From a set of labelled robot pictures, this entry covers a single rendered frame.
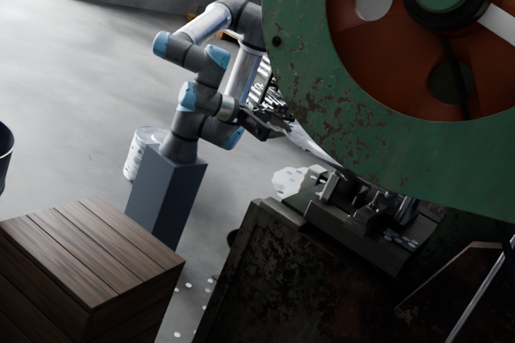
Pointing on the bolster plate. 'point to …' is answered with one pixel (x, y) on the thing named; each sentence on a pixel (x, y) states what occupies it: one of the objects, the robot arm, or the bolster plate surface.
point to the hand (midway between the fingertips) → (288, 132)
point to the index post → (330, 187)
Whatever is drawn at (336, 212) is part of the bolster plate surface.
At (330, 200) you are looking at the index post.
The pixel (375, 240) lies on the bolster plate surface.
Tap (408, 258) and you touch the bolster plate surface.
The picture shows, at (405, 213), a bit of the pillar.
